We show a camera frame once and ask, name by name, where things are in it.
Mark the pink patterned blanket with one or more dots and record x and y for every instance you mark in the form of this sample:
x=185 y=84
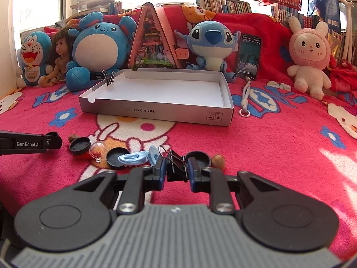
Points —
x=289 y=138

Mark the black smartphone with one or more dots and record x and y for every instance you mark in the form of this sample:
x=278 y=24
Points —
x=248 y=56

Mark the Doraemon plush toy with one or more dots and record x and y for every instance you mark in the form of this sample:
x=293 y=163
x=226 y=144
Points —
x=33 y=59

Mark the light blue plastic clip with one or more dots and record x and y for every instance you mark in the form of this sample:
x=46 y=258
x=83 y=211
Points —
x=137 y=158

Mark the Stitch plush toy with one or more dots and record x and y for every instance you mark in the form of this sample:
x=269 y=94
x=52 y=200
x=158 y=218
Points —
x=212 y=42

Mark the black round cap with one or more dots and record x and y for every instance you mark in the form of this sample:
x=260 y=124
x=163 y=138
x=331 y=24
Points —
x=112 y=157
x=201 y=158
x=80 y=145

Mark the pink bunny plush toy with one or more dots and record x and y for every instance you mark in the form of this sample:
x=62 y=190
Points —
x=310 y=52

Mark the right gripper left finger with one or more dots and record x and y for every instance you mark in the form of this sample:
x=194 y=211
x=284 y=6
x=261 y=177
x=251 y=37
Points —
x=136 y=183

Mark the white shallow cardboard box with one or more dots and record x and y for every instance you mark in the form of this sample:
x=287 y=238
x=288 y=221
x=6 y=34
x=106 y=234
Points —
x=177 y=95

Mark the brown-haired doll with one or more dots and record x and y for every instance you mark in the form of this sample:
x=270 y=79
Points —
x=60 y=54

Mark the pink triangular diorama house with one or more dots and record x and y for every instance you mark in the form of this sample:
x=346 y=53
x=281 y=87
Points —
x=154 y=42

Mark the blue paper bag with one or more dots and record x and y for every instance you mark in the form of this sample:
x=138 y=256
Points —
x=327 y=10

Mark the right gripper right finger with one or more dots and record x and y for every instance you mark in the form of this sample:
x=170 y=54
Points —
x=214 y=182

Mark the black binder clip on box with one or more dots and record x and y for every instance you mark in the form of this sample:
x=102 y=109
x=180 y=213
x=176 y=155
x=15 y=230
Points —
x=109 y=76

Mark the black binder clip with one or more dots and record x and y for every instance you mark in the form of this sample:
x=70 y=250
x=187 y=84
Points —
x=176 y=170
x=109 y=76

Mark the brown hazelnut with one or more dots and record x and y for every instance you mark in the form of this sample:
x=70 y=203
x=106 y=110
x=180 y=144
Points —
x=218 y=161
x=72 y=137

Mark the blue round plush toy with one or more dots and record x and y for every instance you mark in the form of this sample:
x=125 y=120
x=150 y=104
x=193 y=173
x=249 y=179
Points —
x=98 y=46

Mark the clear plastic dome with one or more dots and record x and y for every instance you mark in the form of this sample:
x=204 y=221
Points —
x=101 y=147

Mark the row of books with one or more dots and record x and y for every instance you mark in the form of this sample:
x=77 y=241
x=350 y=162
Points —
x=225 y=6

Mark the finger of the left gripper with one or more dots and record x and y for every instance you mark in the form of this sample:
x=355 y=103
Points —
x=25 y=143

